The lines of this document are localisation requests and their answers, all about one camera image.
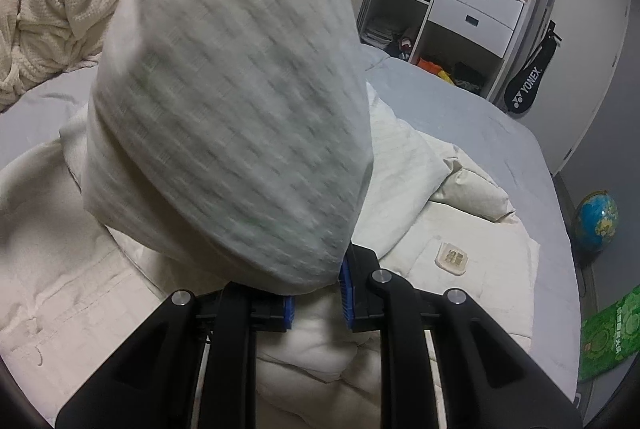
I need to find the cream puffer jacket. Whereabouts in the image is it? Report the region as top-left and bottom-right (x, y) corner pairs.
(1, 0), (538, 428)

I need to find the cream knitted blanket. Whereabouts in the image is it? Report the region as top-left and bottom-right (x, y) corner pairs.
(1, 0), (119, 109)

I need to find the green shopping bag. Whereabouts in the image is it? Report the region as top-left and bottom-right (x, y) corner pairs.
(578, 287), (640, 383)

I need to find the blue globe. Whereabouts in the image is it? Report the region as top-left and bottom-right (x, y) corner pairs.
(573, 190), (620, 253)

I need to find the grey bed sheet mattress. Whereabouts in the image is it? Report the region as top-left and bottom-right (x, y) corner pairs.
(1, 48), (580, 419)

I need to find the black Yonex racket bag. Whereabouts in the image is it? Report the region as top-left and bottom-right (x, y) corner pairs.
(503, 20), (562, 115)

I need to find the white drawer unit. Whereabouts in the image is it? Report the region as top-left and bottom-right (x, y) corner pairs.
(427, 0), (524, 58)

